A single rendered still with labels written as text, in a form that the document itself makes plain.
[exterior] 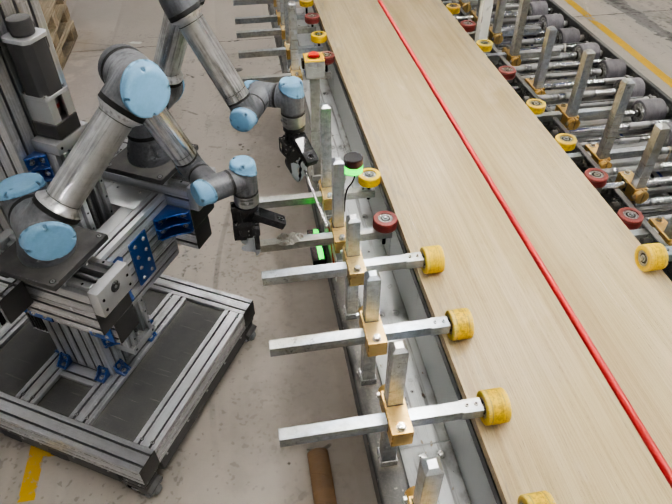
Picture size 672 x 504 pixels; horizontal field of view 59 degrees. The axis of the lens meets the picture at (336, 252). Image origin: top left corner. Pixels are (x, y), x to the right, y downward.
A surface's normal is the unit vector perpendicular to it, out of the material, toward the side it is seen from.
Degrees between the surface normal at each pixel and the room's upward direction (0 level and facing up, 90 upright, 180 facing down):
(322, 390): 0
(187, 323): 0
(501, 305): 0
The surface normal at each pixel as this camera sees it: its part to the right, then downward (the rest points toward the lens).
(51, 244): 0.51, 0.64
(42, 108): -0.36, 0.63
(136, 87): 0.66, 0.44
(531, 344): 0.00, -0.73
